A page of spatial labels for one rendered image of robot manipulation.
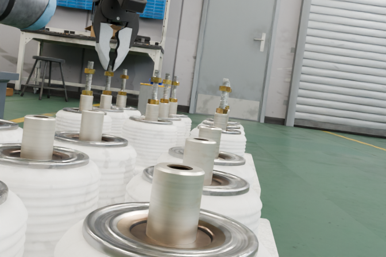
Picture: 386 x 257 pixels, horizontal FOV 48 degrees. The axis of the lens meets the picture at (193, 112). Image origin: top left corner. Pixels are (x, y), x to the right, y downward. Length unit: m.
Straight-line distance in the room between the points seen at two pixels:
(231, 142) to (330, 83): 5.33
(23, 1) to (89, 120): 0.63
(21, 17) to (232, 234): 0.90
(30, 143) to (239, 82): 5.50
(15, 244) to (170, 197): 0.08
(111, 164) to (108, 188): 0.02
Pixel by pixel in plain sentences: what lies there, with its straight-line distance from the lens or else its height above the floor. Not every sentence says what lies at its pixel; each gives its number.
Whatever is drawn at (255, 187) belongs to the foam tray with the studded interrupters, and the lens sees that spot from 0.68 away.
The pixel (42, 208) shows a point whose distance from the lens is 0.30.
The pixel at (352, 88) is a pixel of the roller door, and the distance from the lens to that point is 6.12.
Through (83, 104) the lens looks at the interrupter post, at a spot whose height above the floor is 0.26.
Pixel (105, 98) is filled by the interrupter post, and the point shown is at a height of 0.27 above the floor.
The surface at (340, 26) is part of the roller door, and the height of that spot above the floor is 1.38.
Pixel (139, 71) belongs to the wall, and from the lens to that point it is 5.79.
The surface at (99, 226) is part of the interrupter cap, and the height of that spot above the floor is 0.25.
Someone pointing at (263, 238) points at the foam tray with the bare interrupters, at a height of 0.18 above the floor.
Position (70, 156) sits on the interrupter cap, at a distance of 0.34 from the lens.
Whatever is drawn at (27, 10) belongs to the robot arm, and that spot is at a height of 0.44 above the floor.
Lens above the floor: 0.31
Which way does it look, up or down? 3 degrees down
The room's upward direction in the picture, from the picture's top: 7 degrees clockwise
